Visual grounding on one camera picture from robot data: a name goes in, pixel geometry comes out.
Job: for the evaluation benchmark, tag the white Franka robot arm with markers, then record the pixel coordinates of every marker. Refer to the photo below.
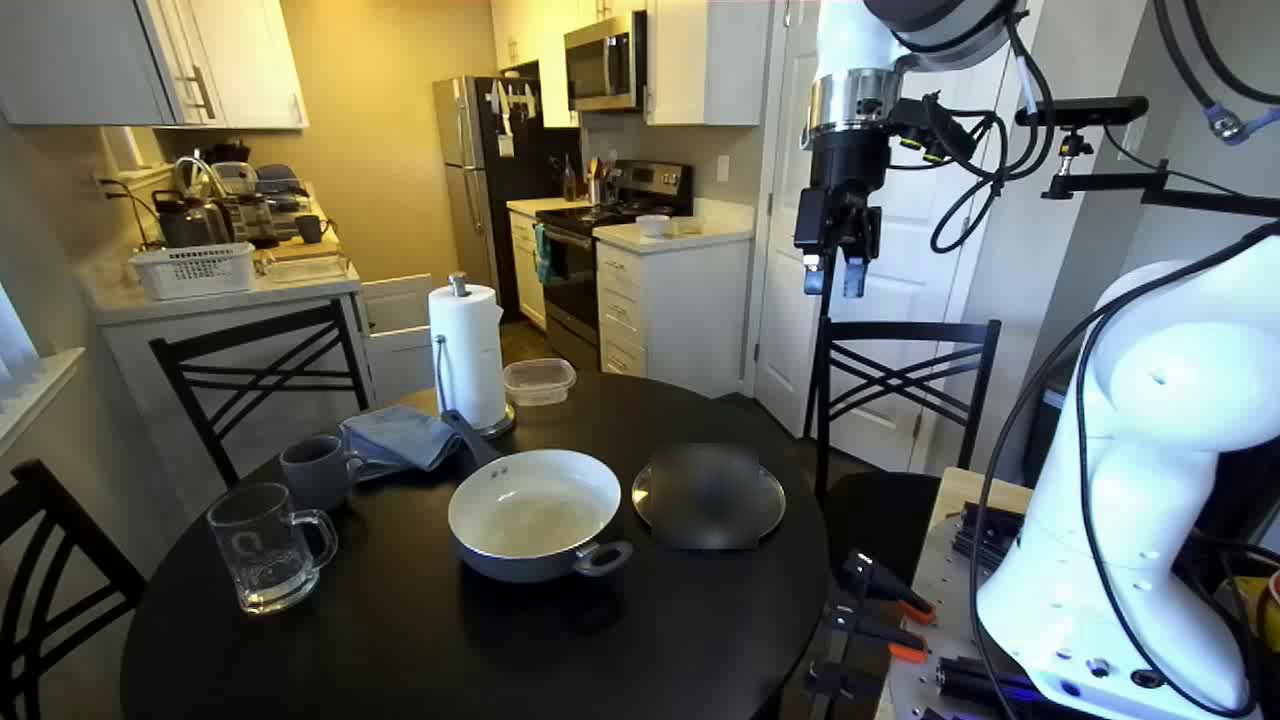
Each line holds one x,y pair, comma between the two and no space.
1173,387

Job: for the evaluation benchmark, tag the white upper kitchen cabinet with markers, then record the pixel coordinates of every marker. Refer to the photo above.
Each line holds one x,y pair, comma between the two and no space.
146,63
704,63

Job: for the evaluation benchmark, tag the clear plastic food container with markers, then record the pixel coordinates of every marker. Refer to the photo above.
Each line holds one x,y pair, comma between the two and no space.
540,387

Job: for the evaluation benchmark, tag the white pull-out bin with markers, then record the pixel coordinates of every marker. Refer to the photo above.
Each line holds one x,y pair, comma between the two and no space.
397,340

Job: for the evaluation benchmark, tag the grey pot white interior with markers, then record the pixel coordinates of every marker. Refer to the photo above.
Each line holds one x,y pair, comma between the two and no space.
534,515

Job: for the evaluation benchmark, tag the black kitchen stove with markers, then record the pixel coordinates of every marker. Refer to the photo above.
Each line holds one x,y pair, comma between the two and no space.
574,282

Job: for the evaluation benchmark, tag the black stainless refrigerator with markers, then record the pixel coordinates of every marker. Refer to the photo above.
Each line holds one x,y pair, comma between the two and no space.
502,201

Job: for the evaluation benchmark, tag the black clamp orange tips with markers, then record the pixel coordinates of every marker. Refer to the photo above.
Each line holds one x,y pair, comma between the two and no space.
864,634
880,581

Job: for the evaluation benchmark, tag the white kitchen cabinet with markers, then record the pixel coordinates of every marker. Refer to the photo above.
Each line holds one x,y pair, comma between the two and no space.
704,63
146,63
683,312

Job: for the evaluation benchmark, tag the white wall outlet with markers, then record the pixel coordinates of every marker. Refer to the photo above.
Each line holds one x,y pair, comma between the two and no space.
723,171

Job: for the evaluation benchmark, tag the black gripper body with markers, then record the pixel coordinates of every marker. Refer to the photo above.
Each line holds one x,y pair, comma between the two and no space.
841,183

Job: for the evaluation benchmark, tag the grey ceramic mug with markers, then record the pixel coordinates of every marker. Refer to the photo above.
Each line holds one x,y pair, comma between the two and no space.
319,472

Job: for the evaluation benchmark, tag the grey robot mounting platform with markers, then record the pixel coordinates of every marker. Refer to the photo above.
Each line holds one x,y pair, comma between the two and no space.
952,535

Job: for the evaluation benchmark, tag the round glass pot lid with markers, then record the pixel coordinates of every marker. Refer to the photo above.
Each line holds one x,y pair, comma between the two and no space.
695,515

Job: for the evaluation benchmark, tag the white paper towel roll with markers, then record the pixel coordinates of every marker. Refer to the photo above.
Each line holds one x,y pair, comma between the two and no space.
464,355

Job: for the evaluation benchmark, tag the white panel door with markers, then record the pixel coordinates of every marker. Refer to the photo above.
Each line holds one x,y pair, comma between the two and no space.
913,275

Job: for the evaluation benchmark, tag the black metal stand frame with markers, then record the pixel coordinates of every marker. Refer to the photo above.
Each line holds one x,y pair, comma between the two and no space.
1173,199

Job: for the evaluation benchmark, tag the white plastic storage bin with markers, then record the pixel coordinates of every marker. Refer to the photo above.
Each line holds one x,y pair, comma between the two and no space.
194,271

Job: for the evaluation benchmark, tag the blue folded cloth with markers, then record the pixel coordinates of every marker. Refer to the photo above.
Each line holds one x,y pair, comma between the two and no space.
402,434

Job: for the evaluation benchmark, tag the black cross-back chair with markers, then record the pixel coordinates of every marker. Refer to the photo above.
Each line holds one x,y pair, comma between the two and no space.
905,334
255,334
24,494

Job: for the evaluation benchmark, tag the stainless steel microwave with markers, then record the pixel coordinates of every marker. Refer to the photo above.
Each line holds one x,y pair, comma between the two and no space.
604,67

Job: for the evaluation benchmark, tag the black countertop appliance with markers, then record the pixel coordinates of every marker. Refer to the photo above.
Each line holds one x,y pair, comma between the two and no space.
275,206

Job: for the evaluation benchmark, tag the clear glass mug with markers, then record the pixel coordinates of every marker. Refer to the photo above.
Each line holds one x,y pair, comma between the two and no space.
267,563

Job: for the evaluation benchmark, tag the white kitchen counter peninsula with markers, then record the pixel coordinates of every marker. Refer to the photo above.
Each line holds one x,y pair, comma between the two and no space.
146,360

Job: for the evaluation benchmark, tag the black camera on stand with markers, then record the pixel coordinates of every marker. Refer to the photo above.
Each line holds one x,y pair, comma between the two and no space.
1081,113

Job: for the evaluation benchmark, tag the black glass kettle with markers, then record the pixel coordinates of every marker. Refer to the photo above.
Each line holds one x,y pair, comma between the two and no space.
189,215

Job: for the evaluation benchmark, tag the white lower kitchen cabinet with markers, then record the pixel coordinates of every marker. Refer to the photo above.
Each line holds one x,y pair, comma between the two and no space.
683,312

